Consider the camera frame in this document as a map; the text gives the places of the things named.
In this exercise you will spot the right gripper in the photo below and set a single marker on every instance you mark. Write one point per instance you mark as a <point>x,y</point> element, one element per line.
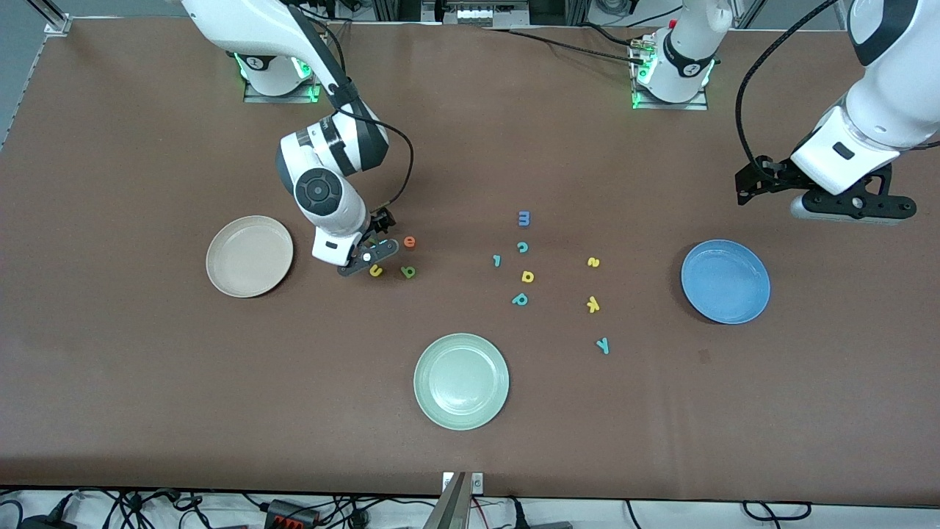
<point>381,222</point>

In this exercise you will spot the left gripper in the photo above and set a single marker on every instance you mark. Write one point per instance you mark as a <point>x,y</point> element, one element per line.
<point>777,175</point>

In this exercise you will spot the yellow letter k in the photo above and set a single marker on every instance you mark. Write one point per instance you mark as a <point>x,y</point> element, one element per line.
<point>592,304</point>

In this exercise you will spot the teal letter y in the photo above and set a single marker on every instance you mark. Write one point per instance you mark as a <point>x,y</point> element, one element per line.
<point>603,345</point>

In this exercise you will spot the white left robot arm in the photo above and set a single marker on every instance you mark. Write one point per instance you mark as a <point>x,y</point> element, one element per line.
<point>690,44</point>

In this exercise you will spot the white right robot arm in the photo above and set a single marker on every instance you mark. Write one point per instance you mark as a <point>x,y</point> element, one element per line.
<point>250,22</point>

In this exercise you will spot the blue round plate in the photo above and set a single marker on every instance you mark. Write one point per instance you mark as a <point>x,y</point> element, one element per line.
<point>725,282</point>

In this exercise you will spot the beige round plate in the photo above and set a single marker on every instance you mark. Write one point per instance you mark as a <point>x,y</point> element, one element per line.
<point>250,257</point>

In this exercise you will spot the teal letter p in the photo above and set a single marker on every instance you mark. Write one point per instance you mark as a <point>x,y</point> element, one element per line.
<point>520,299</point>

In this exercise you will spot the pale green round plate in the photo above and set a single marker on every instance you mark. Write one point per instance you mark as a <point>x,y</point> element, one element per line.
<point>461,382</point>

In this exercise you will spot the terminal block device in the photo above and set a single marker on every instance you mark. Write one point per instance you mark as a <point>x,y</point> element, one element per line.
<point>485,13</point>

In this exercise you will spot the brown table cover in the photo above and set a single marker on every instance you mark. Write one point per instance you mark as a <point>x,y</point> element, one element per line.
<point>147,367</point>

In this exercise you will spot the black red power strip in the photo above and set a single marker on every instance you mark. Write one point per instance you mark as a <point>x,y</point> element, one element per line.
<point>290,514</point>

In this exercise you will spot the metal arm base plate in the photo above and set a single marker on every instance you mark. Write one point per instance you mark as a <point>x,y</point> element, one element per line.
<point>672,106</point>
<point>283,98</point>

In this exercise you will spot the aluminium frame structure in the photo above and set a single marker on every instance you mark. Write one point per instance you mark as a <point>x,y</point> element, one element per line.
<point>404,9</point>

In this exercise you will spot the white metal bracket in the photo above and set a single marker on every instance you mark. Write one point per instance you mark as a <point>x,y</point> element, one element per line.
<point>477,483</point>

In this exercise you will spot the grey camera post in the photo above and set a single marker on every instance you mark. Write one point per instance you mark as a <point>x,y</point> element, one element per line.
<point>449,510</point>

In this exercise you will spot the aluminium profile post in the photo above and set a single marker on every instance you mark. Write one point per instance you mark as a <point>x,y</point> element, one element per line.
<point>57,26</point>

